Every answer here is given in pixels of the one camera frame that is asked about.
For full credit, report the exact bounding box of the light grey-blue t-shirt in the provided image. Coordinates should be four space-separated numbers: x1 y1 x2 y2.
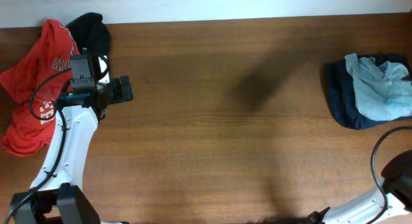
344 53 411 121

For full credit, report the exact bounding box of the black garment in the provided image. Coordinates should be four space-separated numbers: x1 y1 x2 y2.
66 12 111 55

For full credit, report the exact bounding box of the folded dark navy garment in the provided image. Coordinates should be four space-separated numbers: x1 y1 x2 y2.
324 53 411 130

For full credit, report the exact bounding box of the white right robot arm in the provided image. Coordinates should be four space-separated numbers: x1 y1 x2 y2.
303 150 411 224

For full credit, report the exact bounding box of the red printed t-shirt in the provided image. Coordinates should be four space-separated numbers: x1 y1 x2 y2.
1 19 79 156

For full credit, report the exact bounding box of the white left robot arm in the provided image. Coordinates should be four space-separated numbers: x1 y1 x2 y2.
5 76 133 223

